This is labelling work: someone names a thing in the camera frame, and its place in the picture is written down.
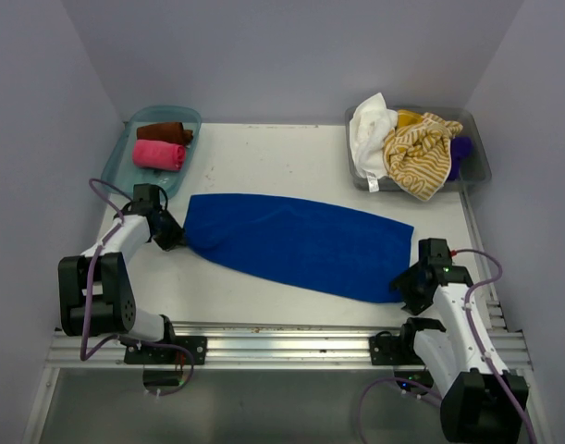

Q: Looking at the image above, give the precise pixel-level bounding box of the blue towel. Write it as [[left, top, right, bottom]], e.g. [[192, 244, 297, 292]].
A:
[[183, 193, 414, 303]]

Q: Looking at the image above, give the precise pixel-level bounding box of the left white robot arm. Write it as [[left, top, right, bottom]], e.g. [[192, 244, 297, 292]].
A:
[[57, 184, 185, 364]]

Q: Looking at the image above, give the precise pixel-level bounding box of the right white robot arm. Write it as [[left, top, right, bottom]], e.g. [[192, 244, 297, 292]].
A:
[[389, 238, 532, 443]]

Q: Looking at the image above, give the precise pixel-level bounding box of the pink rolled towel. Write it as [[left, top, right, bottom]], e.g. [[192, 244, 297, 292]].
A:
[[132, 140, 186, 171]]

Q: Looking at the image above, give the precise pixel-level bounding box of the teal plastic tray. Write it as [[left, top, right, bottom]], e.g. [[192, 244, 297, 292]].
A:
[[102, 105, 202, 198]]

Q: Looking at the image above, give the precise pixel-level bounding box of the brown rolled towel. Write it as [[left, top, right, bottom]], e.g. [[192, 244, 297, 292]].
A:
[[136, 122, 193, 145]]

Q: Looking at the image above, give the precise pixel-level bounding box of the grey plastic bin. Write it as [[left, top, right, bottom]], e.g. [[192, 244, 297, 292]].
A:
[[344, 105, 492, 191]]

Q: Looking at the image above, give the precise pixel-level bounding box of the yellow white striped towel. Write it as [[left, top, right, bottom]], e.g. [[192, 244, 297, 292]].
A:
[[383, 112, 463, 202]]

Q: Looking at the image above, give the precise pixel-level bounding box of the purple towel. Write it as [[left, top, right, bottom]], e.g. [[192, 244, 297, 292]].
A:
[[447, 136, 473, 182]]

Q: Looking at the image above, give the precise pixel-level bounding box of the mustard yellow towel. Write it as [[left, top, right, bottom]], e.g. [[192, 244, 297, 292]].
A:
[[397, 109, 424, 130]]

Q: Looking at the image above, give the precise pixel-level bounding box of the aluminium mounting rail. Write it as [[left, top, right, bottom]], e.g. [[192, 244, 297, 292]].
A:
[[45, 302, 532, 370]]

